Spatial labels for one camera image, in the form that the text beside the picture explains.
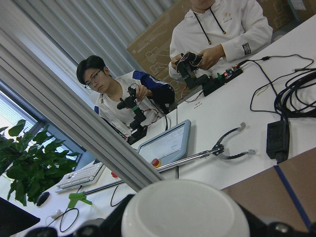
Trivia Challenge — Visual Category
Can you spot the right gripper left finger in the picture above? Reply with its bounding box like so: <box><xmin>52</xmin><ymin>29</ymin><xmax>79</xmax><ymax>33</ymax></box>
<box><xmin>74</xmin><ymin>194</ymin><xmax>134</xmax><ymax>237</ymax></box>

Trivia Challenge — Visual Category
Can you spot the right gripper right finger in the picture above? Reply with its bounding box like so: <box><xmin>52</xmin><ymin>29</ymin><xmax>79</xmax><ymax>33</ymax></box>
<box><xmin>238</xmin><ymin>203</ymin><xmax>309</xmax><ymax>237</ymax></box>

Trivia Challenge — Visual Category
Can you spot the white ikea cup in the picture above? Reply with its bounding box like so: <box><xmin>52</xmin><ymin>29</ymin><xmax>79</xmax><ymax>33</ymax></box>
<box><xmin>121</xmin><ymin>179</ymin><xmax>250</xmax><ymax>237</ymax></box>

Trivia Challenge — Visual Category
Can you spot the white keyboard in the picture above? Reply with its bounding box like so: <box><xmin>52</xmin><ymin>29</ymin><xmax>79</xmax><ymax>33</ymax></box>
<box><xmin>56</xmin><ymin>162</ymin><xmax>105</xmax><ymax>193</ymax></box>

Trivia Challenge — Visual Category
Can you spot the black power adapter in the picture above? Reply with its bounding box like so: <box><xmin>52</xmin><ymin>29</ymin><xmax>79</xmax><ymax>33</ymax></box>
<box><xmin>266</xmin><ymin>120</ymin><xmax>290</xmax><ymax>164</ymax></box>

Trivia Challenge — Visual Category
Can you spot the black monitor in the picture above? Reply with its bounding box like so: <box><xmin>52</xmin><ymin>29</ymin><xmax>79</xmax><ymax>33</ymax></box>
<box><xmin>0</xmin><ymin>198</ymin><xmax>40</xmax><ymax>237</ymax></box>

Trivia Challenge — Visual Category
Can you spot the teach pendant tablet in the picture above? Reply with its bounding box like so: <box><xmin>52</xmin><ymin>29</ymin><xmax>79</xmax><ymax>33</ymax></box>
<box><xmin>137</xmin><ymin>119</ymin><xmax>191</xmax><ymax>167</ymax></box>

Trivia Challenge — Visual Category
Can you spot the green potted plant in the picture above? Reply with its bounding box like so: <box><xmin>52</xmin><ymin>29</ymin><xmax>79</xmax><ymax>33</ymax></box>
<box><xmin>0</xmin><ymin>119</ymin><xmax>79</xmax><ymax>206</ymax></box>

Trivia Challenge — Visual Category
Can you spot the seated person with glasses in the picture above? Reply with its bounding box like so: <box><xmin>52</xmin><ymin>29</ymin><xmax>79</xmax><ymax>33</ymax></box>
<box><xmin>77</xmin><ymin>55</ymin><xmax>175</xmax><ymax>138</ymax></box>

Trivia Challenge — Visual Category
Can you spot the person in white hoodie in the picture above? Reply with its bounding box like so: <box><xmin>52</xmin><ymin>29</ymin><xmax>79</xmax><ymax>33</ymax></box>
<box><xmin>168</xmin><ymin>0</ymin><xmax>273</xmax><ymax>81</ymax></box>

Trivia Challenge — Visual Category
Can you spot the green handled reach grabber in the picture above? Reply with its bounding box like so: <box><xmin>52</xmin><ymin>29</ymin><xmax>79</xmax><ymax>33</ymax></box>
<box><xmin>56</xmin><ymin>120</ymin><xmax>256</xmax><ymax>193</ymax></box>

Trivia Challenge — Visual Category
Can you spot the aluminium frame post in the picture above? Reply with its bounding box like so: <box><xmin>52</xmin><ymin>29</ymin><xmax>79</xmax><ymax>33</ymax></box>
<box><xmin>0</xmin><ymin>31</ymin><xmax>163</xmax><ymax>192</ymax></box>

